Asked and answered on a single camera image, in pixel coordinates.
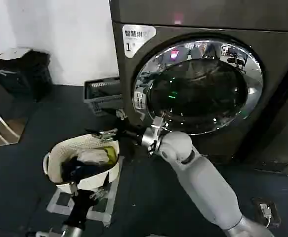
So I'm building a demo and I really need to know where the round glass dryer door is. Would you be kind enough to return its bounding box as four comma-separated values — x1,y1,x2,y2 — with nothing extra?
131,38,267,135

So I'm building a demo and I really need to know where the grey floor marker frame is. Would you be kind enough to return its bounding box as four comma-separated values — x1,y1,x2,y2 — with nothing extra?
46,181,119,228

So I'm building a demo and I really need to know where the black slatted plastic crate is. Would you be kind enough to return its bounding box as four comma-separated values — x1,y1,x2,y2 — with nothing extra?
83,77,124,117

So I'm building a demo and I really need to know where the black bin with bags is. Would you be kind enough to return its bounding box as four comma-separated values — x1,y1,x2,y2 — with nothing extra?
0,49,52,102

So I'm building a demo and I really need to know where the dark blue garment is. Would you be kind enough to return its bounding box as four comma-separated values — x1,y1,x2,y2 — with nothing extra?
61,158,108,182

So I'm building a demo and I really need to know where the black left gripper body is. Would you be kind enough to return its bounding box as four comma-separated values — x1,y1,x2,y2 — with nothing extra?
66,190,96,229

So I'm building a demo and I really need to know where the grey dryer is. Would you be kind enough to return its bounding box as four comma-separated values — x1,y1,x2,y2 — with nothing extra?
110,0,288,173

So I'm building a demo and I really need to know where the white perforated laundry basket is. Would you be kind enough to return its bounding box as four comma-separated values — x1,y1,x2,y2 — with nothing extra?
43,134,121,192

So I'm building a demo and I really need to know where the white plug cable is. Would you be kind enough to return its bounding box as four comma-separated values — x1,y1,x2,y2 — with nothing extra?
259,202,274,227

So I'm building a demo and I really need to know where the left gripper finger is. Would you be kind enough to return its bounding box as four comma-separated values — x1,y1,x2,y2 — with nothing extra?
89,171,110,201
69,181,80,198

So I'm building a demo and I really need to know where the white cloth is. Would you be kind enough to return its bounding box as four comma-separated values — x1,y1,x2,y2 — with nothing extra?
78,149,110,165

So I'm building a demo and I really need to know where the brown wooden panel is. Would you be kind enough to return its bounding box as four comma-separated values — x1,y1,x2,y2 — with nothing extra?
0,98,29,149

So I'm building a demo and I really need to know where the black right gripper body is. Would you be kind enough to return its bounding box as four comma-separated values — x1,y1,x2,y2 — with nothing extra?
118,127,146,148

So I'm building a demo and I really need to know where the silver sticker with print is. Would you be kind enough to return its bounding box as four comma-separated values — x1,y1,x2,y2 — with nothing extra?
122,24,157,59

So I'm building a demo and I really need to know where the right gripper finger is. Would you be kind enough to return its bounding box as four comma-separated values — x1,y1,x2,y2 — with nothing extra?
115,108,126,122
84,127,120,142

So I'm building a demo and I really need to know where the yellow-green cloth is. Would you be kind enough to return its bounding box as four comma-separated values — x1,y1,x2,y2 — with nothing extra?
103,146,118,164

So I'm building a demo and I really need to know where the black floor socket box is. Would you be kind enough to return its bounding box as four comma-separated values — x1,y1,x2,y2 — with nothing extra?
251,197,282,229

